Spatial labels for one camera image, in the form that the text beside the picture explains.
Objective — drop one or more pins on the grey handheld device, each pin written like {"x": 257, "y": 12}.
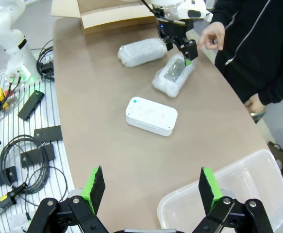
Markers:
{"x": 257, "y": 117}

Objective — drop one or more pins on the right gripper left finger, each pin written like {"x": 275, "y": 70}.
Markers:
{"x": 92, "y": 191}

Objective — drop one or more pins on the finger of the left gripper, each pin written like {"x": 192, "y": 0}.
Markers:
{"x": 169, "y": 44}
{"x": 189, "y": 49}

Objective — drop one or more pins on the clear plastic container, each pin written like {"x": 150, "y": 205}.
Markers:
{"x": 253, "y": 184}

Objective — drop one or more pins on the person in black zip jacket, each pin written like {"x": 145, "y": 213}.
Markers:
{"x": 265, "y": 43}

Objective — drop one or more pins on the bubble-wrapped clock with label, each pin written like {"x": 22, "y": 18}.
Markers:
{"x": 170, "y": 77}

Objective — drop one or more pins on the plain bubble-wrapped clock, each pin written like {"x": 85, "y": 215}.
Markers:
{"x": 141, "y": 52}

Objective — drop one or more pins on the left forearm in black sleeve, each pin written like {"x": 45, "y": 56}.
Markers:
{"x": 279, "y": 87}

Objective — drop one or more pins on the person's right hand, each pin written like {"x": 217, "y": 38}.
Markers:
{"x": 215, "y": 35}

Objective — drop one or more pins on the person's left hand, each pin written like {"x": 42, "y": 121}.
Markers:
{"x": 254, "y": 104}

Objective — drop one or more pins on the brown cardboard box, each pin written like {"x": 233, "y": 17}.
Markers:
{"x": 107, "y": 21}

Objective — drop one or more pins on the black flat mounting plate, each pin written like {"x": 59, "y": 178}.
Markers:
{"x": 34, "y": 156}
{"x": 0, "y": 178}
{"x": 50, "y": 133}
{"x": 30, "y": 104}

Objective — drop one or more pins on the white unwrapped digital clock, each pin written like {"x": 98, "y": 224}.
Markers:
{"x": 151, "y": 116}

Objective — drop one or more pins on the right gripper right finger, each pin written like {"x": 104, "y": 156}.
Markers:
{"x": 211, "y": 191}

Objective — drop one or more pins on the right forearm in black sleeve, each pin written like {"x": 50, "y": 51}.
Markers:
{"x": 220, "y": 12}

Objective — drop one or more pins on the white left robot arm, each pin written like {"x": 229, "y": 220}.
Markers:
{"x": 0, "y": 26}

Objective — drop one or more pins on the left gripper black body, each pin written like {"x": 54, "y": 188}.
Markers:
{"x": 171, "y": 30}

